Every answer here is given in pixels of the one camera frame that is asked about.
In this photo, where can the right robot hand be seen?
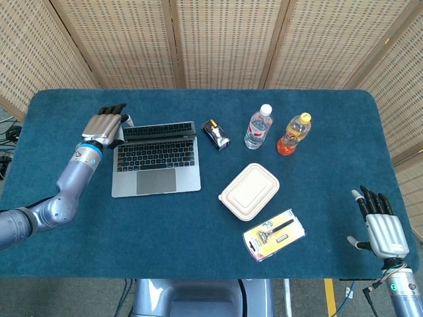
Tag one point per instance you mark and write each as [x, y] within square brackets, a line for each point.
[385, 236]

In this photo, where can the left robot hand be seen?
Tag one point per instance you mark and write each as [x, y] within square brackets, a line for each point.
[104, 127]

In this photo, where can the silver laptop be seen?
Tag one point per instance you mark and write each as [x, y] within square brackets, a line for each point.
[155, 162]

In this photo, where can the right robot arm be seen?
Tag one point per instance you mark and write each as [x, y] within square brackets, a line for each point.
[401, 290]

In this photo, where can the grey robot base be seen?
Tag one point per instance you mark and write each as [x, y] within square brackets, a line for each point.
[201, 298]

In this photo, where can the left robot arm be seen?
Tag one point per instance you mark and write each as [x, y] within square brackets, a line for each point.
[53, 201]

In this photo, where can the yellow floor tape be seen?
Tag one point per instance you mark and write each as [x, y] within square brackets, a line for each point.
[330, 297]

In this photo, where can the packaged razor blister pack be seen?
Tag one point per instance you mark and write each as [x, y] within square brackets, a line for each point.
[273, 234]

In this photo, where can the dark small snack box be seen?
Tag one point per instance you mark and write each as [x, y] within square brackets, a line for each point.
[216, 134]

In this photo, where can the orange juice bottle yellow cap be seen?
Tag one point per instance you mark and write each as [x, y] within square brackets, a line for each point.
[293, 134]

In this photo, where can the beige lidded food container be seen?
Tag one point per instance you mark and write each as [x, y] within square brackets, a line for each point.
[249, 191]

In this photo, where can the blue table mat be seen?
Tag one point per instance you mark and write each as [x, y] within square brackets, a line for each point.
[198, 237]

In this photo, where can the woven bamboo folding screen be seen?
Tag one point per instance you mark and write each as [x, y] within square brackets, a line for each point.
[224, 43]

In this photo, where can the clear water bottle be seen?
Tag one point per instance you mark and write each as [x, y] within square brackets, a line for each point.
[258, 127]

